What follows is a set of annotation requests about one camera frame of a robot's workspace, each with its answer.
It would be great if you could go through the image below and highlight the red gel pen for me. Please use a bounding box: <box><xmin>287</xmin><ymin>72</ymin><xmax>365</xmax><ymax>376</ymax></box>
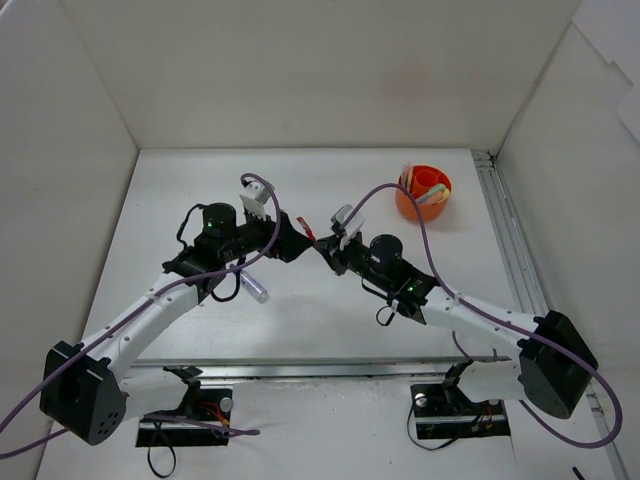
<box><xmin>296</xmin><ymin>216</ymin><xmax>316</xmax><ymax>242</ymax></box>

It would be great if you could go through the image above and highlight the clear blue glue bottle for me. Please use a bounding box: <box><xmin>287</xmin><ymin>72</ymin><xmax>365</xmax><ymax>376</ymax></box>
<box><xmin>240</xmin><ymin>270</ymin><xmax>269</xmax><ymax>304</ymax></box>

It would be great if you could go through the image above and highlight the yellow beige pen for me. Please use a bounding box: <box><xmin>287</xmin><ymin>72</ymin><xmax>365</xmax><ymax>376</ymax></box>
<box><xmin>402</xmin><ymin>165</ymin><xmax>413</xmax><ymax>191</ymax></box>

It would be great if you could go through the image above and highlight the yellow highlighter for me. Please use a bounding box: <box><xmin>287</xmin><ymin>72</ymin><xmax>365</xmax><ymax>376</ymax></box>
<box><xmin>426</xmin><ymin>183</ymin><xmax>450</xmax><ymax>204</ymax></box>

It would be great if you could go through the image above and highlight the green highlighter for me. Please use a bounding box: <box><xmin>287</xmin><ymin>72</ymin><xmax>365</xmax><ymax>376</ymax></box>
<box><xmin>416</xmin><ymin>188</ymin><xmax>450</xmax><ymax>205</ymax></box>

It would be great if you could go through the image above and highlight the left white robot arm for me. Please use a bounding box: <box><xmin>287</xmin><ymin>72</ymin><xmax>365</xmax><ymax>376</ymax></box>
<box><xmin>39</xmin><ymin>203</ymin><xmax>313</xmax><ymax>445</ymax></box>

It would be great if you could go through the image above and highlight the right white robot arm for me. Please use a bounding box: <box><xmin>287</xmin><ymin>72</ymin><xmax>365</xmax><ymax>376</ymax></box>
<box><xmin>314</xmin><ymin>234</ymin><xmax>598</xmax><ymax>419</ymax></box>

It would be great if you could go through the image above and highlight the orange round divided container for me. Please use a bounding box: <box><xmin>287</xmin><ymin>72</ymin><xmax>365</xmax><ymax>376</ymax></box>
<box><xmin>408</xmin><ymin>164</ymin><xmax>453</xmax><ymax>221</ymax></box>

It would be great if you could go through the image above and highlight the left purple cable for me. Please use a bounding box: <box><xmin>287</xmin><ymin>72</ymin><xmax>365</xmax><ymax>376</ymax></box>
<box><xmin>0</xmin><ymin>173</ymin><xmax>281</xmax><ymax>459</ymax></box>

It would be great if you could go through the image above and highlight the purple cable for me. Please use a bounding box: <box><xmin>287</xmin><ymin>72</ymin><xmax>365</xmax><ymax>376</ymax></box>
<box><xmin>0</xmin><ymin>173</ymin><xmax>281</xmax><ymax>459</ymax></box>
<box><xmin>344</xmin><ymin>183</ymin><xmax>624</xmax><ymax>449</ymax></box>

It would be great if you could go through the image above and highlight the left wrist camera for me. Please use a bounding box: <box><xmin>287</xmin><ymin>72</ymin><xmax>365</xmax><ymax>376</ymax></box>
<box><xmin>240</xmin><ymin>181</ymin><xmax>270</xmax><ymax>221</ymax></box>

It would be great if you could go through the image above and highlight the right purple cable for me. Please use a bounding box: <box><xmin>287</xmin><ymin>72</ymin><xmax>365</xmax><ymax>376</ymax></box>
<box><xmin>344</xmin><ymin>183</ymin><xmax>624</xmax><ymax>449</ymax></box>

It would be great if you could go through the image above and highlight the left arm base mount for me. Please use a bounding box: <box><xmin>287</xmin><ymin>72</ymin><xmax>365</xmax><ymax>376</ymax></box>
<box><xmin>135</xmin><ymin>386</ymin><xmax>233</xmax><ymax>448</ymax></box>

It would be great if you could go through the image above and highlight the aluminium frame rail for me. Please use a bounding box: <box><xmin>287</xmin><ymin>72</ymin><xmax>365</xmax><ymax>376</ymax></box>
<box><xmin>472</xmin><ymin>151</ymin><xmax>629</xmax><ymax>479</ymax></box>

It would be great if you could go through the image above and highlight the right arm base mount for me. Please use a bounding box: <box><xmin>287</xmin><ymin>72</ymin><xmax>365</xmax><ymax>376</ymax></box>
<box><xmin>408</xmin><ymin>384</ymin><xmax>511</xmax><ymax>444</ymax></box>

